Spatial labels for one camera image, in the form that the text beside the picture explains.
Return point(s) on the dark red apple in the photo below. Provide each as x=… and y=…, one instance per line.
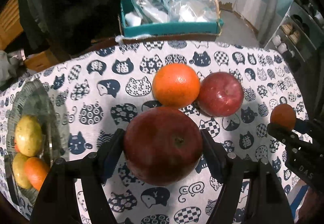
x=220, y=95

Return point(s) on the small orange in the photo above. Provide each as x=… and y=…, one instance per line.
x=36, y=170

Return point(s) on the small tangerine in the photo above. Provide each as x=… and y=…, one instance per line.
x=176, y=85

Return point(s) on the teal cardboard box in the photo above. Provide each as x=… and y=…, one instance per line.
x=161, y=29

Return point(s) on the wooden louvered cabinet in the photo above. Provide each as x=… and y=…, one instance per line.
x=9, y=23

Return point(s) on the clear plastic bag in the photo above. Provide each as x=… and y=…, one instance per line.
x=194, y=11

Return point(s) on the cat pattern tablecloth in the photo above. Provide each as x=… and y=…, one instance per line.
x=102, y=91

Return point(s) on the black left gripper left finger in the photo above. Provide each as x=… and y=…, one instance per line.
x=57, y=199

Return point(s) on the black hanging coat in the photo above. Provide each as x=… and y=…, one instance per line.
x=71, y=24

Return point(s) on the white shoe rack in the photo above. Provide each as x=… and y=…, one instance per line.
x=300, y=31

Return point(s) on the large orange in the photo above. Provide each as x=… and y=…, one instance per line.
x=283, y=115

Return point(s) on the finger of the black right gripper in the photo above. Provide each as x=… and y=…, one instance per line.
x=286, y=137
x=303, y=126

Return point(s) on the green glass bowl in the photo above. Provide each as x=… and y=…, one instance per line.
x=33, y=100

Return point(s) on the bright red apple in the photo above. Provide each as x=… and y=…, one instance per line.
x=162, y=146

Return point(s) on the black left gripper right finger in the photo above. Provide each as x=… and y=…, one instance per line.
x=266, y=201

